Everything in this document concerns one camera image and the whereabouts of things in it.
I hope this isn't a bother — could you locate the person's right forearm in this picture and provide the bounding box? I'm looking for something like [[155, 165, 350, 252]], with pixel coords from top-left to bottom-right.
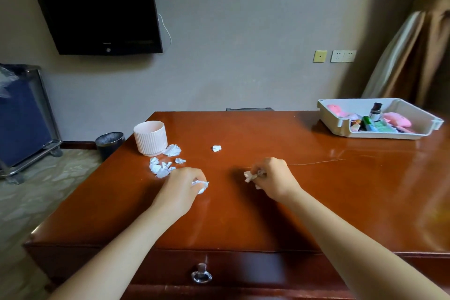
[[279, 189, 450, 300]]

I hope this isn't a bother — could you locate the person's left hand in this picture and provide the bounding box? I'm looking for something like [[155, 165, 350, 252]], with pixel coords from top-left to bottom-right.
[[151, 167, 207, 219]]

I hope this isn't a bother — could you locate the brown curtain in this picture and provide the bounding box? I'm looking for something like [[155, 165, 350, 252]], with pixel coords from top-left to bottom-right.
[[361, 0, 450, 109]]

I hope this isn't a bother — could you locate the blue metal-framed cart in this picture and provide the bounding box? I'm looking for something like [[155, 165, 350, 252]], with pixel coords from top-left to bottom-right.
[[0, 64, 63, 184]]

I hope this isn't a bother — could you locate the white plastic tray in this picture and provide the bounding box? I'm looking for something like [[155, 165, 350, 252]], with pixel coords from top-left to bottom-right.
[[317, 98, 444, 140]]

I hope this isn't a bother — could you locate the wooden desk drawer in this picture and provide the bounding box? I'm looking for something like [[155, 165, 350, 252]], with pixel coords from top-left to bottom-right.
[[24, 244, 450, 300]]

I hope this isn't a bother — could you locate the pile of white paper scraps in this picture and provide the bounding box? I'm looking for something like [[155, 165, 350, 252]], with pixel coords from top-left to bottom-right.
[[149, 144, 186, 179]]

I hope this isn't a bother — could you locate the silver drawer ring handle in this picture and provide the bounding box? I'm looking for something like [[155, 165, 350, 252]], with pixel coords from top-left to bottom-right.
[[191, 263, 213, 284]]

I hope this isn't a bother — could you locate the small dark-capped bottle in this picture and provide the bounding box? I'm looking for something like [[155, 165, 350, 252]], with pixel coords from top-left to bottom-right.
[[369, 102, 383, 122]]

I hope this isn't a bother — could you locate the white ribbed cup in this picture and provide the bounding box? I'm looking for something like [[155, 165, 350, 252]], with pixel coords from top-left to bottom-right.
[[133, 121, 169, 157]]

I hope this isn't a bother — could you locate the pink plush toy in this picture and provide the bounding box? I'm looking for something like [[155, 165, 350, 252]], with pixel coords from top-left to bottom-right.
[[326, 104, 350, 118], [382, 112, 415, 134]]

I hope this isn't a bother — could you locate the person's right hand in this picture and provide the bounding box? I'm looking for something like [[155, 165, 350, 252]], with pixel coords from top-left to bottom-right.
[[250, 157, 302, 203]]

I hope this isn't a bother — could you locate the white wall socket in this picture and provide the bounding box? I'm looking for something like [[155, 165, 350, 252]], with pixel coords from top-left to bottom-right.
[[330, 50, 357, 63]]

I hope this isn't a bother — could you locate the white television cable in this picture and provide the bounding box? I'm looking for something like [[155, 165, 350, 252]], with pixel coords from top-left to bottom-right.
[[158, 13, 172, 48]]

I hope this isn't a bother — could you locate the black waste bin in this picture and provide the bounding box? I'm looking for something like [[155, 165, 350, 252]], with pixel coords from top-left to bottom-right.
[[95, 132, 126, 162]]

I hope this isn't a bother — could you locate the person's left forearm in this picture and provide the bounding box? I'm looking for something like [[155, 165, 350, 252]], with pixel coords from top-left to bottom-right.
[[49, 204, 183, 300]]

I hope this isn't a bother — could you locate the black wall television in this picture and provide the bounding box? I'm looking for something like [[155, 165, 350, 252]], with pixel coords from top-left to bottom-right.
[[24, 0, 164, 56]]

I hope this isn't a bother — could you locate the clear plastic bag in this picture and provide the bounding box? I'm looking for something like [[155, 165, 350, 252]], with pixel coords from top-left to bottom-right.
[[0, 66, 19, 99]]

